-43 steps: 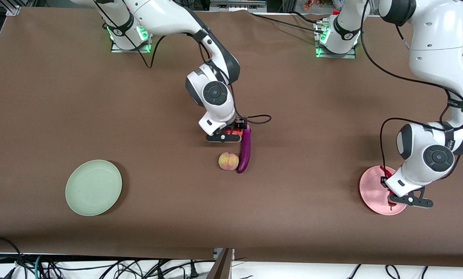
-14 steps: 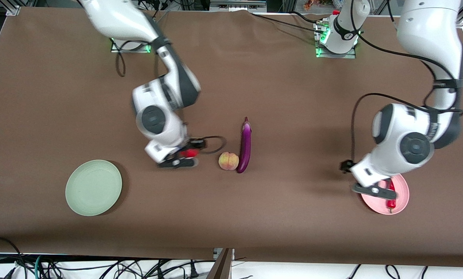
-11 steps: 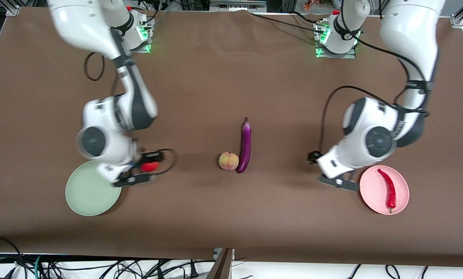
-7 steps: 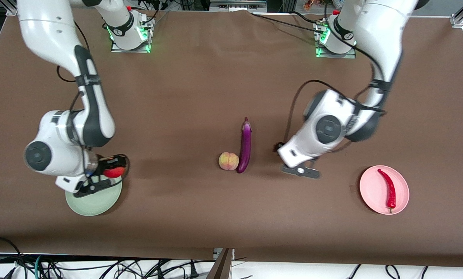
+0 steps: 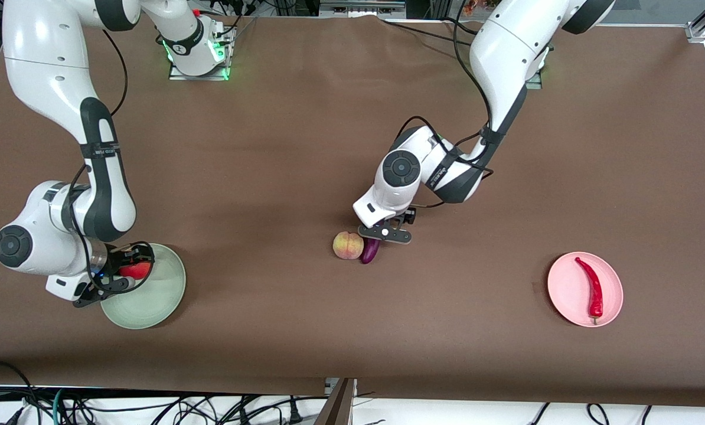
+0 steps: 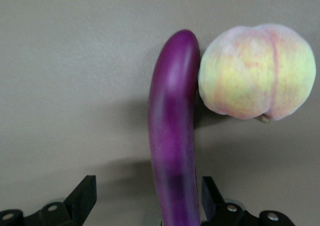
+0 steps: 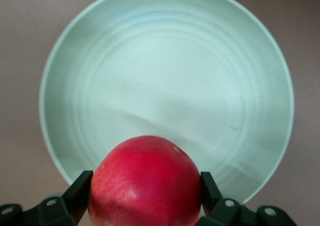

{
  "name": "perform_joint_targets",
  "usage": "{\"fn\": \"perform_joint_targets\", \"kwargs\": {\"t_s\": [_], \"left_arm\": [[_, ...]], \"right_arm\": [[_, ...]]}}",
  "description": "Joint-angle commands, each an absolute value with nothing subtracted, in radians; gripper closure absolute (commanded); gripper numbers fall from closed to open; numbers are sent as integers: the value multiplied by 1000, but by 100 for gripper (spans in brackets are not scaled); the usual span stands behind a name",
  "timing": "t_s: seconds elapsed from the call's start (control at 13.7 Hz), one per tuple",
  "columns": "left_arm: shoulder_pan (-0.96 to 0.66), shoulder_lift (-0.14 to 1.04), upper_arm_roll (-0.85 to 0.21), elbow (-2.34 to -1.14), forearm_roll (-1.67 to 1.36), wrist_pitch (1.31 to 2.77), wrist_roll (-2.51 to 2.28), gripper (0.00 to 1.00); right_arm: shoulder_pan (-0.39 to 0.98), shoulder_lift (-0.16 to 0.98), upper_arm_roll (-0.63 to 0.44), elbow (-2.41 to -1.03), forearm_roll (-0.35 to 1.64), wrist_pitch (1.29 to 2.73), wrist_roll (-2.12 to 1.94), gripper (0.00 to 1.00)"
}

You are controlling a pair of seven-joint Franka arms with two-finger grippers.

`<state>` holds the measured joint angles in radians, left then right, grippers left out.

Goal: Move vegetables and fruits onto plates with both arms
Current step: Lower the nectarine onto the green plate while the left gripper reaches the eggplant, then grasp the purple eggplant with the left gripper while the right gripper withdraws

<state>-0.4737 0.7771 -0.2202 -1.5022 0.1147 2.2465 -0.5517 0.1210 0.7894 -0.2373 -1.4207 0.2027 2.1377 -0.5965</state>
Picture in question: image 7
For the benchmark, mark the pale green round plate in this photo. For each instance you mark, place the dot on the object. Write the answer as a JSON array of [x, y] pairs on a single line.
[[165, 73]]

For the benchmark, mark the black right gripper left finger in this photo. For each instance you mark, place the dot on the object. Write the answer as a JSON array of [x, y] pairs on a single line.
[[75, 198]]

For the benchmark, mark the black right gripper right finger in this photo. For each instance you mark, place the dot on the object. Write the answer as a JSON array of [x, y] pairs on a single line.
[[212, 201]]

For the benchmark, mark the red apple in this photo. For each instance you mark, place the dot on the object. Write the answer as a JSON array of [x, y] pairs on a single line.
[[145, 183]]

